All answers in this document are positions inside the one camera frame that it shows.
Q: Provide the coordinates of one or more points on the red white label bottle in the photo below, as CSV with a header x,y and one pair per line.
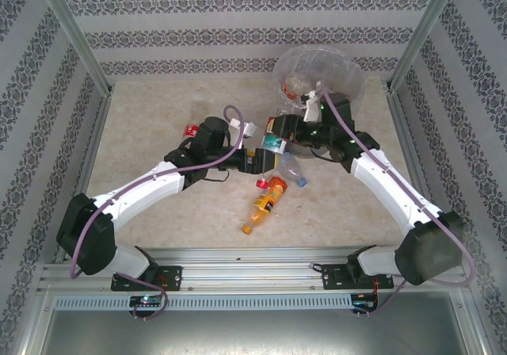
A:
x,y
270,125

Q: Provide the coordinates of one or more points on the clear bottle colourful blue label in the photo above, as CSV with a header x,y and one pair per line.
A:
x,y
291,169

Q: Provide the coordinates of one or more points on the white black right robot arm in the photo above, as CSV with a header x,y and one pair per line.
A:
x,y
384,196

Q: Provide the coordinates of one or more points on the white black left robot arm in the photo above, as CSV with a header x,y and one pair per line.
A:
x,y
146,196

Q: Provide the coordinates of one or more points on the clear plastic trash bin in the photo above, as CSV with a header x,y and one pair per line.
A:
x,y
301,151

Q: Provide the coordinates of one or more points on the clear plastic bin liner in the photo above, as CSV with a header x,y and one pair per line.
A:
x,y
340,69

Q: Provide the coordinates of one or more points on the orange juice bottle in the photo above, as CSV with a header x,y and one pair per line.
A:
x,y
267,198

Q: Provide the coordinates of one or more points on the small circuit board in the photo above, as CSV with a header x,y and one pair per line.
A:
x,y
146,300
364,302

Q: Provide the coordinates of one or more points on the grey metal panel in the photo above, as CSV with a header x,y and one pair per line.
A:
x,y
257,335

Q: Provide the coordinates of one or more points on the aluminium side rail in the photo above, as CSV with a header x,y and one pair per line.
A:
x,y
96,133
421,172

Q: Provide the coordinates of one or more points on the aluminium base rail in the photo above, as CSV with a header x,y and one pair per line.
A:
x,y
257,269

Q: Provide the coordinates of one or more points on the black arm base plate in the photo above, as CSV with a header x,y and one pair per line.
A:
x,y
172,277
332,277

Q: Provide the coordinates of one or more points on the aluminium frame post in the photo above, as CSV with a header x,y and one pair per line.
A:
x,y
74,34
423,34

